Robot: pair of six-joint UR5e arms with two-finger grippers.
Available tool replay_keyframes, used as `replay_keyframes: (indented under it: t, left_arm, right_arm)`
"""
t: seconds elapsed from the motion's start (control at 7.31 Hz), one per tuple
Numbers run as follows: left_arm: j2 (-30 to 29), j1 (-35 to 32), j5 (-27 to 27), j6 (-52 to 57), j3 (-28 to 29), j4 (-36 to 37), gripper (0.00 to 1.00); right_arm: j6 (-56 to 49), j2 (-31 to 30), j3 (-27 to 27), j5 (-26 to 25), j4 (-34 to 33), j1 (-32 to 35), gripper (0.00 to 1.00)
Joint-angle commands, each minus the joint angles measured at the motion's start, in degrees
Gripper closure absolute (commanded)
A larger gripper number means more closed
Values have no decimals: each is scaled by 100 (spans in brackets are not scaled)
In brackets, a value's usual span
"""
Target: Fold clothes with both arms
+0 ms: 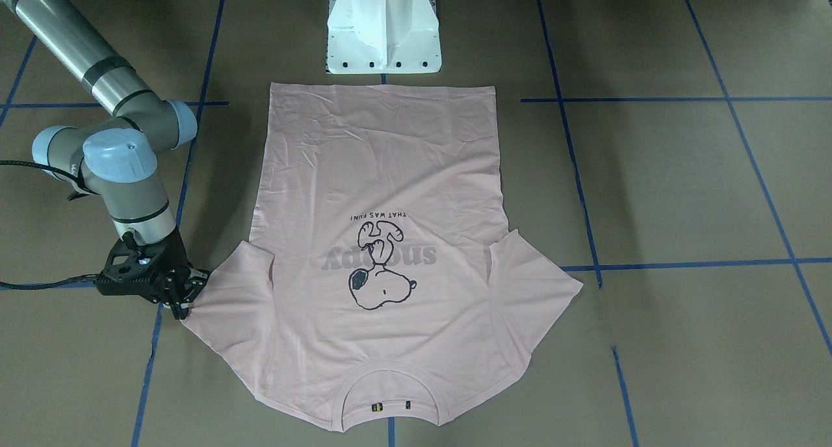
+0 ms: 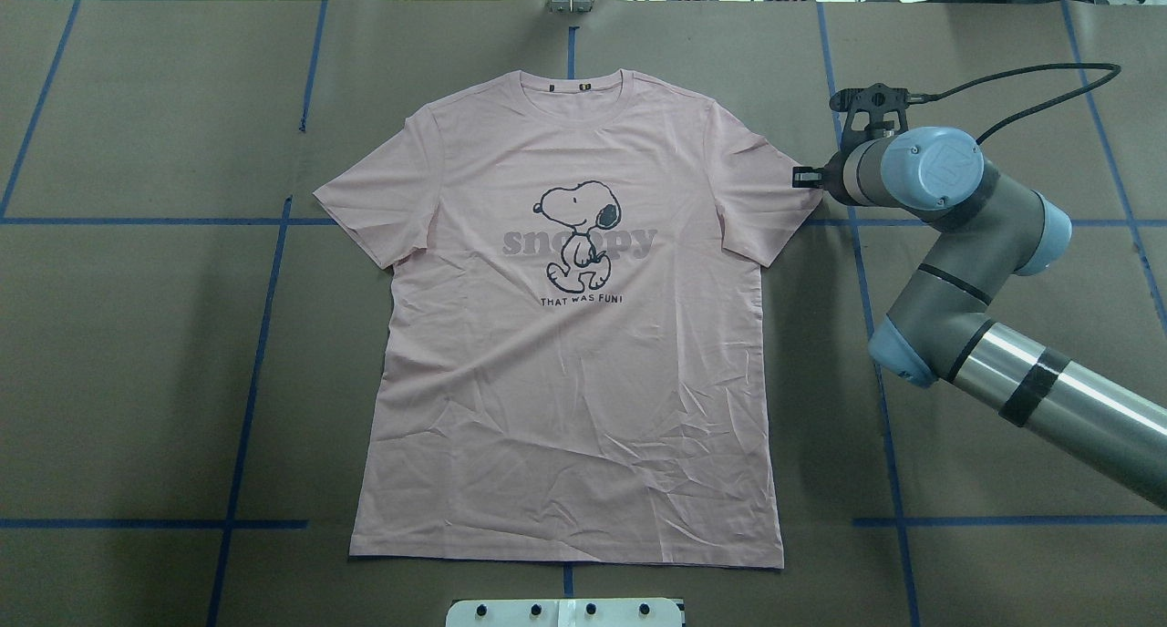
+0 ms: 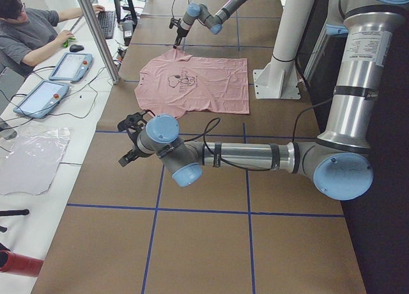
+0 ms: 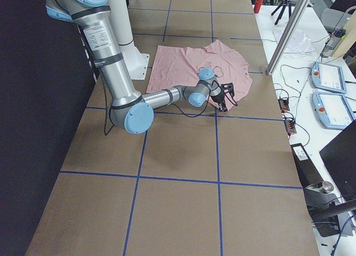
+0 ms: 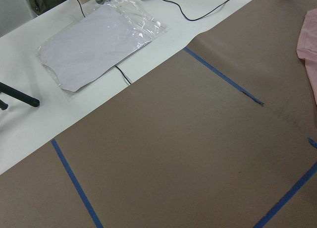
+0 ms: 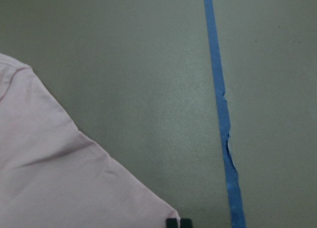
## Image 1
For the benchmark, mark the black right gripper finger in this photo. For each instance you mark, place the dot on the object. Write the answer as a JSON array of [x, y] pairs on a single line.
[[176, 295], [195, 283]]

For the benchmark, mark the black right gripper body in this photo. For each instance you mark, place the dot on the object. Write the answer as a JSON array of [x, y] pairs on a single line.
[[173, 253]]

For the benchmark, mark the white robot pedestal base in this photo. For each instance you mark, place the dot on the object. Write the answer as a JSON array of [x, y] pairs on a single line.
[[383, 36]]

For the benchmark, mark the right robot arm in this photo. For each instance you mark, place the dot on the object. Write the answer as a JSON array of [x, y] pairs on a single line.
[[116, 159]]

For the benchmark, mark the pink snoopy t-shirt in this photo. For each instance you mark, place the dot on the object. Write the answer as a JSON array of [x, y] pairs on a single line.
[[380, 276]]

